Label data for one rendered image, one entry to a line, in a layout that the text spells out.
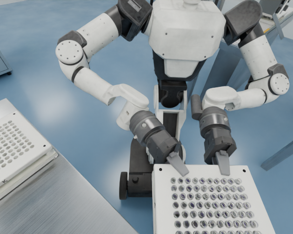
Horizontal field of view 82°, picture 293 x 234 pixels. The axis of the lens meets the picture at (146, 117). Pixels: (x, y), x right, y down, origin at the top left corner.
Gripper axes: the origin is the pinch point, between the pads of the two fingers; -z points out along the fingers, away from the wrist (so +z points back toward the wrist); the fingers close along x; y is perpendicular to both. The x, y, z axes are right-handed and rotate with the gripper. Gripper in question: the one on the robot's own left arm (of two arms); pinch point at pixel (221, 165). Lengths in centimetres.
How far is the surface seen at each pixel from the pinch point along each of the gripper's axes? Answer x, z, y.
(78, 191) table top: 17.8, -7.0, 40.3
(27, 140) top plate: 11, 5, 62
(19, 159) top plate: 10, -2, 59
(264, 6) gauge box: -13, 104, -38
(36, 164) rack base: 15, -1, 57
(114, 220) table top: 18.0, -13.1, 26.7
